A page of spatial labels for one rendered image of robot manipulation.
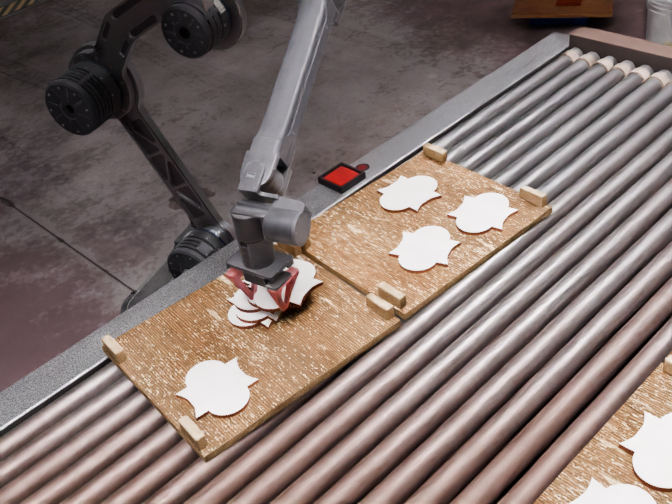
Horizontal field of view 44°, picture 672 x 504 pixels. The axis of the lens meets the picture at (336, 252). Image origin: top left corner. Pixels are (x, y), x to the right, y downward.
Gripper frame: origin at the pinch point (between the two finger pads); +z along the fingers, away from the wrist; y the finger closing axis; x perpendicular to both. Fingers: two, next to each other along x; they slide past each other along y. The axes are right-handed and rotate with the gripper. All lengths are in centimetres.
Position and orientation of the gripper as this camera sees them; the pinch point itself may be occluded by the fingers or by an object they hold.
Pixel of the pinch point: (268, 300)
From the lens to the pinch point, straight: 148.5
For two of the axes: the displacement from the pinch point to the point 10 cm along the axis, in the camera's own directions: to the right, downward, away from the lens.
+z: 1.3, 7.9, 6.0
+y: -8.2, -2.5, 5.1
